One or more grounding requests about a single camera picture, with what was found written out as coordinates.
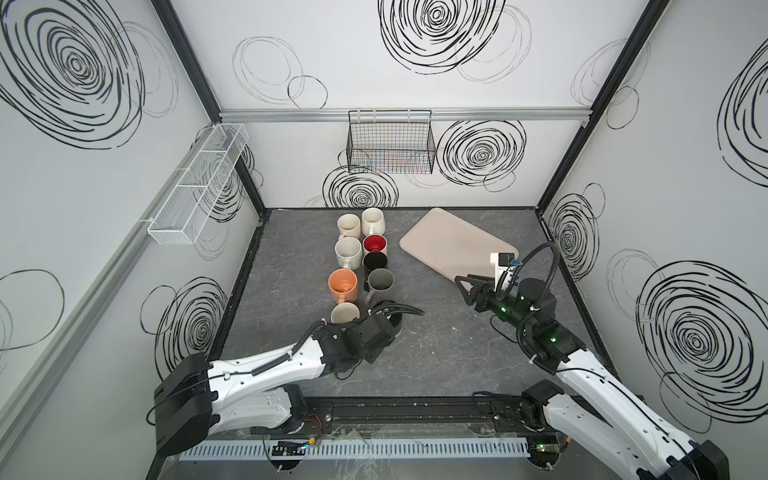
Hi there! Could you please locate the tall grey mug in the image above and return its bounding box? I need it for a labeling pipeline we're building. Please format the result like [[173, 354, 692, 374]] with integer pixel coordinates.
[[330, 302, 360, 325]]

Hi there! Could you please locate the orange and cream mug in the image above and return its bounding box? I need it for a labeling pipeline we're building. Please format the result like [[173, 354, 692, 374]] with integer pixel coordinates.
[[328, 268, 358, 304]]

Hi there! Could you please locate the wide grey mug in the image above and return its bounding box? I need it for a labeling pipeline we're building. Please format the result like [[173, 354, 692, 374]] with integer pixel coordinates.
[[365, 268, 395, 307]]

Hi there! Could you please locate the black mug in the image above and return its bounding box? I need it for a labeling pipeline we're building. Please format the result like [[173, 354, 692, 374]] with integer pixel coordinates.
[[363, 251, 388, 274]]

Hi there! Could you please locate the speckled cream mug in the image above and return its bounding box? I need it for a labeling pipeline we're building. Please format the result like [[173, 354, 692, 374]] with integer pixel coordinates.
[[334, 237, 363, 270]]

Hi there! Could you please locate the white ribbed mug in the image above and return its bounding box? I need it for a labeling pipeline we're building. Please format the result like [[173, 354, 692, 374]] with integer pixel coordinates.
[[362, 234, 388, 255]]

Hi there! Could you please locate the pink mug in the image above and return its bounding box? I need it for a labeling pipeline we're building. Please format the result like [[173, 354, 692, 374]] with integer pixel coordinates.
[[336, 213, 361, 240]]

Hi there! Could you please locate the white mug with handle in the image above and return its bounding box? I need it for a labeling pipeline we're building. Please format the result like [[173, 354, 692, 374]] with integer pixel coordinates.
[[361, 207, 386, 236]]

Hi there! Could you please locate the small white mug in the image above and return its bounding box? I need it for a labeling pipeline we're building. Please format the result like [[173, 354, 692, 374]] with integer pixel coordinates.
[[387, 313, 403, 337]]

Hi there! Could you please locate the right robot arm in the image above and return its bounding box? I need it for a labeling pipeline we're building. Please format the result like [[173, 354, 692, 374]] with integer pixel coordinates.
[[454, 242, 730, 479]]

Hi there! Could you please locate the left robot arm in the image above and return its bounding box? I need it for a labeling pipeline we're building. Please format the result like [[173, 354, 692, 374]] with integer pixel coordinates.
[[150, 300, 424, 457]]

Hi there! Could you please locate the beige plastic tray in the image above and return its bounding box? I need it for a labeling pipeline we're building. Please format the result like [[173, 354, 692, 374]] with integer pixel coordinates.
[[399, 208, 519, 281]]

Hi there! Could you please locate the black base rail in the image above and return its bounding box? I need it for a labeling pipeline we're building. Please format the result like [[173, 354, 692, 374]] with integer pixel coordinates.
[[167, 395, 652, 434]]

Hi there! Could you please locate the white slotted cable duct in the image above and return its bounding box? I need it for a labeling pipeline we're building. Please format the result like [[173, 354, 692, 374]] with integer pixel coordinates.
[[179, 437, 530, 461]]

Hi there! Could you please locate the black wire basket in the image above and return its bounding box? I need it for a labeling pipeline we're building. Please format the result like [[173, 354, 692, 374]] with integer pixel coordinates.
[[345, 109, 437, 175]]

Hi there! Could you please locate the white wire shelf basket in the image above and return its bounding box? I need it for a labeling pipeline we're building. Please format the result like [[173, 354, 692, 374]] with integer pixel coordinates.
[[147, 123, 249, 246]]

